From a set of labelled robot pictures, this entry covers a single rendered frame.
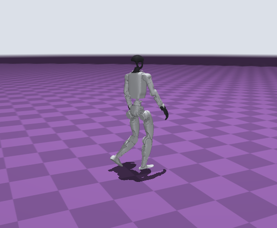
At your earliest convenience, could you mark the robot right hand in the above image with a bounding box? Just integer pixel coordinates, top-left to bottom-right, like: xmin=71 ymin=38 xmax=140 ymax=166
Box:
xmin=160 ymin=106 xmax=169 ymax=120

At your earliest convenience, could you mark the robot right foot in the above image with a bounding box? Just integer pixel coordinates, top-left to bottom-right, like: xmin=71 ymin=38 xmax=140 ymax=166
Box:
xmin=139 ymin=164 xmax=154 ymax=170

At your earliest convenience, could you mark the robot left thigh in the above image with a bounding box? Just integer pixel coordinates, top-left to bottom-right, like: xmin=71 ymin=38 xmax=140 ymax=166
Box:
xmin=126 ymin=110 xmax=140 ymax=143

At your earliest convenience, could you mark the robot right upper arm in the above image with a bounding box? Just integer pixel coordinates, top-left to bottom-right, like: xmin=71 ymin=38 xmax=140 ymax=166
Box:
xmin=142 ymin=73 xmax=156 ymax=96

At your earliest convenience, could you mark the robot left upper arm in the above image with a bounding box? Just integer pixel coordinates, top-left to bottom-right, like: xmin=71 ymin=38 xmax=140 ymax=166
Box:
xmin=124 ymin=74 xmax=130 ymax=95

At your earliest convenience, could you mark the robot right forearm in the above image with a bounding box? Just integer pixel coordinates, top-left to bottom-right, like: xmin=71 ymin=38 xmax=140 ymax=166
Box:
xmin=154 ymin=89 xmax=165 ymax=108

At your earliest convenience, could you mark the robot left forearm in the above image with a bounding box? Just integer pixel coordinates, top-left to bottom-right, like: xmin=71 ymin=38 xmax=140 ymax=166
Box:
xmin=124 ymin=95 xmax=132 ymax=108

